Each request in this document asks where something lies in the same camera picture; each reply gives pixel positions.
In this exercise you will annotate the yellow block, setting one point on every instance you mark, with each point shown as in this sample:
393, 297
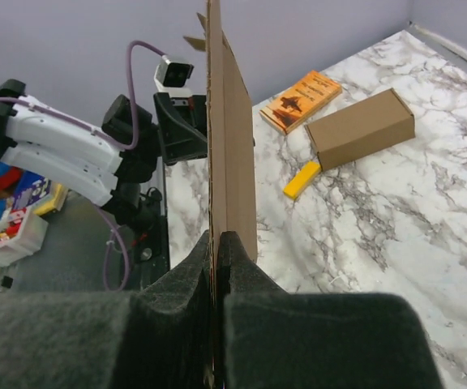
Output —
302, 179

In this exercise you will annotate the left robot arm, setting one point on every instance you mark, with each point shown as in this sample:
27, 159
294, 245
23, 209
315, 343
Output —
105, 164

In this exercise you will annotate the orange book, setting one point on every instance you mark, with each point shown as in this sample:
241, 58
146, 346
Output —
299, 102

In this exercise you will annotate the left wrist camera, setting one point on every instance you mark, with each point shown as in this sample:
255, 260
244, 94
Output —
171, 75

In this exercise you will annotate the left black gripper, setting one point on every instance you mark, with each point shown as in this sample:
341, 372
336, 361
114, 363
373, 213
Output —
182, 127

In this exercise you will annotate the colourful toy blocks pile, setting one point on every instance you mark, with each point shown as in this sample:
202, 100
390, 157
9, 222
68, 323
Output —
20, 189

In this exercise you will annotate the white bin of toys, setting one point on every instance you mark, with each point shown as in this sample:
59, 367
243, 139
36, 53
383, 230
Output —
22, 233

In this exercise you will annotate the small folded cardboard box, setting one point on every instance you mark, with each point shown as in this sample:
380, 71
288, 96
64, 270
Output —
364, 128

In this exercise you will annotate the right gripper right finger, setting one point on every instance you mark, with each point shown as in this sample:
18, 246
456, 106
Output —
276, 339

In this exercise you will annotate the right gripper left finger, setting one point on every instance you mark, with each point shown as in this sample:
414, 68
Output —
156, 338

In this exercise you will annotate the brown cardboard box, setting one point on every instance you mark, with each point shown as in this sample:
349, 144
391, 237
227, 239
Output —
231, 164

